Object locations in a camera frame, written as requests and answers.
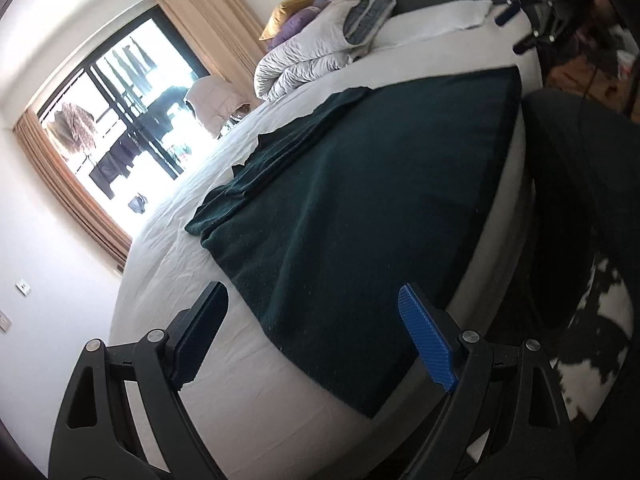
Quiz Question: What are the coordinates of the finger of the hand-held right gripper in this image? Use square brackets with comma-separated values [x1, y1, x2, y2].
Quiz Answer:
[494, 0, 543, 26]
[513, 30, 556, 56]

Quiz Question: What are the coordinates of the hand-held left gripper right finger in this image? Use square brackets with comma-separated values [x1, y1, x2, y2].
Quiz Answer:
[397, 283, 583, 480]

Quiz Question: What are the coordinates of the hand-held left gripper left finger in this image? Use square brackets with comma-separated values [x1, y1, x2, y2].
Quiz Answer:
[47, 281, 231, 480]

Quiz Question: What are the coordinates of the dark green sweater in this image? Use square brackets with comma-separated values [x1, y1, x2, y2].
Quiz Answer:
[185, 66, 523, 418]

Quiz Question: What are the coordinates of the row of hanging clothes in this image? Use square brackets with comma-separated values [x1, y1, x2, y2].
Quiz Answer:
[47, 35, 201, 211]

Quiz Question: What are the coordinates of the bed with white sheet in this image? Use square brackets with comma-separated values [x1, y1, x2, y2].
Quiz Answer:
[107, 0, 546, 476]

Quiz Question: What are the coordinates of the white pillow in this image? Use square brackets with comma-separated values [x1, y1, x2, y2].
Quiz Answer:
[372, 0, 493, 51]

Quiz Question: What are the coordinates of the person's leg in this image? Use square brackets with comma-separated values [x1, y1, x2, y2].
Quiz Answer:
[520, 87, 640, 331]

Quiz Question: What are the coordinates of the beige curtain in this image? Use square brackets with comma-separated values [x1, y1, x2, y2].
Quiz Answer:
[154, 0, 271, 111]
[12, 110, 133, 273]

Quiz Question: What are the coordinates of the folded grey duvet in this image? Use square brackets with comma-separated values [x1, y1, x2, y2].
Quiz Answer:
[253, 0, 398, 103]

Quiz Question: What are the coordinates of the purple pillow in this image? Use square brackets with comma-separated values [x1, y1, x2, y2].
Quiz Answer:
[267, 6, 331, 51]

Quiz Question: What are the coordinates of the yellow pillow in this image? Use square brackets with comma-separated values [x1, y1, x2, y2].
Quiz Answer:
[258, 0, 325, 42]

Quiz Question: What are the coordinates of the beige puffer jacket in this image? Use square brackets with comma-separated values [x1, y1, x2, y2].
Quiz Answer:
[184, 75, 253, 138]

